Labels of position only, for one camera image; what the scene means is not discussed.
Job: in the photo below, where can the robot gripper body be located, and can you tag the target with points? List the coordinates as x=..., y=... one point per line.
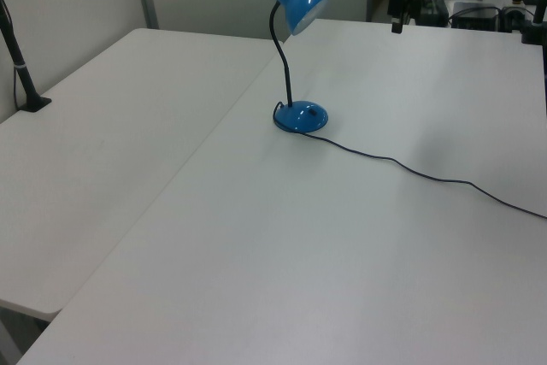
x=396, y=1

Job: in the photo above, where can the black pole with white tie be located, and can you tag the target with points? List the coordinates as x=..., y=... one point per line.
x=22, y=76

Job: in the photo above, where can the black electronics box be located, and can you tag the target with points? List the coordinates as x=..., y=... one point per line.
x=474, y=18

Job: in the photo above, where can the black clamped pole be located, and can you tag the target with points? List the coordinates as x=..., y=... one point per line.
x=534, y=31

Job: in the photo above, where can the blue gooseneck desk lamp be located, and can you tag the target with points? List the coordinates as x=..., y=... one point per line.
x=301, y=119

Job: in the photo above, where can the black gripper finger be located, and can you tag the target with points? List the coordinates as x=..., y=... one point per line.
x=395, y=26
x=400, y=26

